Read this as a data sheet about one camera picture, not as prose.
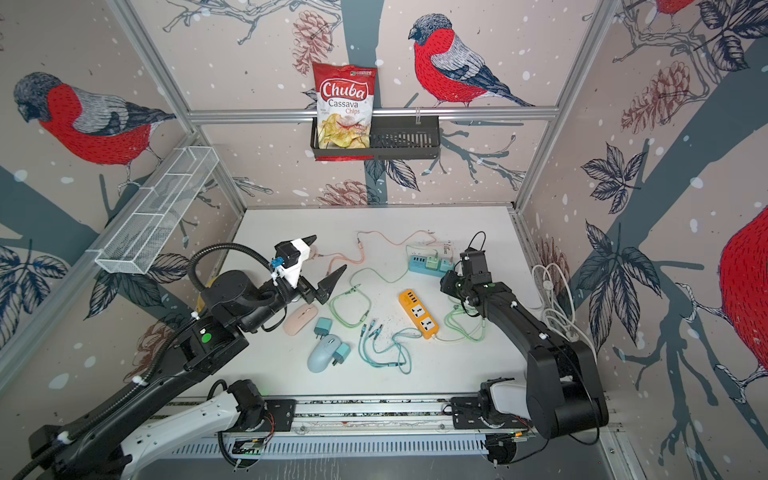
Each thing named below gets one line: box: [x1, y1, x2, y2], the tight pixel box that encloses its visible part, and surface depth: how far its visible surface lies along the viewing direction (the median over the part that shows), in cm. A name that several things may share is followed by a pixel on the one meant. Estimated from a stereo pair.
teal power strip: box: [408, 255, 455, 277], surface depth 100 cm
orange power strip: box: [398, 289, 440, 339], surface depth 90 cm
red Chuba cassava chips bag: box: [312, 63, 377, 161], surface depth 86 cm
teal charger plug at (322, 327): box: [314, 317, 332, 340], surface depth 90 cm
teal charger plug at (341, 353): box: [332, 342, 351, 366], surface depth 83 cm
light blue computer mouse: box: [307, 334, 342, 373], surface depth 83 cm
